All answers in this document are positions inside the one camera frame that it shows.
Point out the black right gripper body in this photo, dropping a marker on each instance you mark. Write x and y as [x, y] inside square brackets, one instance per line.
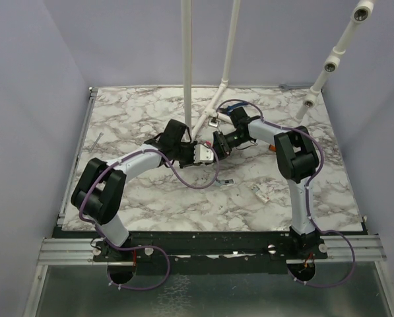
[220, 139]

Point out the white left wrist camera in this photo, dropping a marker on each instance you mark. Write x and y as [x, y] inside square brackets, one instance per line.
[203, 154]

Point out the white staple box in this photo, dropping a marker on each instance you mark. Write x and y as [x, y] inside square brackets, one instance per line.
[260, 194]

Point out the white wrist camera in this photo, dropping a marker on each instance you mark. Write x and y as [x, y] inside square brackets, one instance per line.
[203, 154]
[213, 122]

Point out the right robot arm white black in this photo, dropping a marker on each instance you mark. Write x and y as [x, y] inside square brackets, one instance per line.
[297, 161]

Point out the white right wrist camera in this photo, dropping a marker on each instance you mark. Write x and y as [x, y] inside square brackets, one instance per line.
[213, 122]

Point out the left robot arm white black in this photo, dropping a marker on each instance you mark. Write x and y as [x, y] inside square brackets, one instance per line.
[99, 191]

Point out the aluminium rail frame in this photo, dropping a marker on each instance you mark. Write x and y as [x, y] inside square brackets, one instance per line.
[341, 247]

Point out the blue handled pliers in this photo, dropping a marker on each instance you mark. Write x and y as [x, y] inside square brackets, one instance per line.
[228, 110]

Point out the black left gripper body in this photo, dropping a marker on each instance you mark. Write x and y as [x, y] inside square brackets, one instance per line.
[186, 154]

